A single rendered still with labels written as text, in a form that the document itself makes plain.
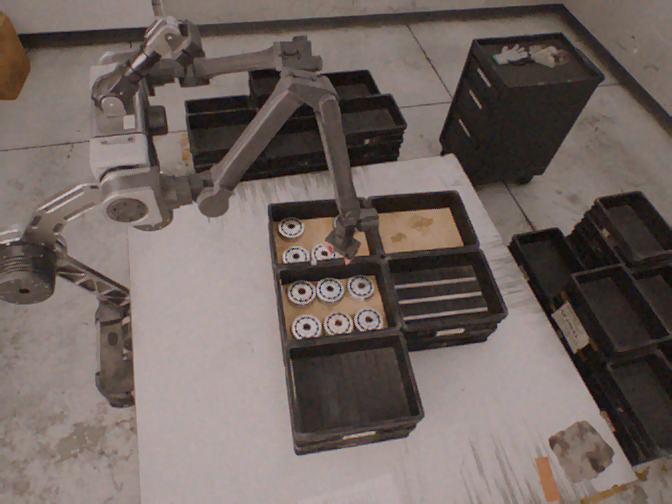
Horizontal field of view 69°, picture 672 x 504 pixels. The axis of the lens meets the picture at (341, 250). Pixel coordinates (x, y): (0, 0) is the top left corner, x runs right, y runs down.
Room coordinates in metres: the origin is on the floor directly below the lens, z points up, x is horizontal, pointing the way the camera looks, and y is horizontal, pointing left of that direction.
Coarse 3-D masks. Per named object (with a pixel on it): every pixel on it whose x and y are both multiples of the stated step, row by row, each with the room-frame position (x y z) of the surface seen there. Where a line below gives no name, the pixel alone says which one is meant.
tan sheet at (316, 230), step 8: (304, 224) 1.22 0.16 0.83; (312, 224) 1.23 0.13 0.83; (320, 224) 1.24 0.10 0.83; (328, 224) 1.24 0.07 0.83; (312, 232) 1.19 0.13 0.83; (320, 232) 1.20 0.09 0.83; (328, 232) 1.20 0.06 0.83; (360, 232) 1.23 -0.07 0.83; (280, 240) 1.12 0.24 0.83; (304, 240) 1.14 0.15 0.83; (312, 240) 1.15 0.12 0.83; (320, 240) 1.16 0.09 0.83; (360, 240) 1.19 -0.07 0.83; (280, 248) 1.09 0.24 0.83; (312, 248) 1.11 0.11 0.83; (360, 248) 1.15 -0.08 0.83; (280, 256) 1.05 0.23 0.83
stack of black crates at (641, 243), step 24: (600, 216) 1.83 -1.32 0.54; (624, 216) 1.91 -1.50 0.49; (648, 216) 1.89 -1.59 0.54; (576, 240) 1.85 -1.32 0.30; (600, 240) 1.75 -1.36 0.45; (624, 240) 1.65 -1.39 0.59; (648, 240) 1.77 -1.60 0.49; (600, 264) 1.66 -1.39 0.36; (624, 264) 1.58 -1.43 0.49; (648, 264) 1.61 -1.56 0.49
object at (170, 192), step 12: (156, 168) 0.79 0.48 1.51; (156, 180) 0.75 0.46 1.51; (168, 180) 0.77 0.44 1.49; (180, 180) 0.79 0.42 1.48; (156, 192) 0.72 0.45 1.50; (168, 192) 0.74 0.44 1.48; (180, 192) 0.76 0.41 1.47; (168, 204) 0.73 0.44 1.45; (180, 204) 0.75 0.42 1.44; (192, 204) 0.76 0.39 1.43; (168, 216) 0.73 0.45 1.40
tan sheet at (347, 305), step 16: (288, 304) 0.85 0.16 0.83; (320, 304) 0.87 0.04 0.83; (336, 304) 0.88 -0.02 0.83; (352, 304) 0.89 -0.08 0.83; (368, 304) 0.90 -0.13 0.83; (288, 320) 0.78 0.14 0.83; (320, 320) 0.81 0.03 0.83; (352, 320) 0.83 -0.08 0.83; (384, 320) 0.85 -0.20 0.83; (288, 336) 0.72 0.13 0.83
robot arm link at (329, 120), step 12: (324, 96) 0.92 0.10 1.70; (324, 108) 0.90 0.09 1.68; (336, 108) 0.91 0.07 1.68; (324, 120) 0.90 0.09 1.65; (336, 120) 0.91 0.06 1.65; (324, 132) 0.92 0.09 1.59; (336, 132) 0.93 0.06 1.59; (324, 144) 0.93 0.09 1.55; (336, 144) 0.93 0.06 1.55; (336, 156) 0.93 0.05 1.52; (336, 168) 0.92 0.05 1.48; (348, 168) 0.94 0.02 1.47; (336, 180) 0.92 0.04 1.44; (348, 180) 0.93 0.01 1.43; (336, 192) 0.92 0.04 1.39; (348, 192) 0.92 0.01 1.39; (348, 204) 0.91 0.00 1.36
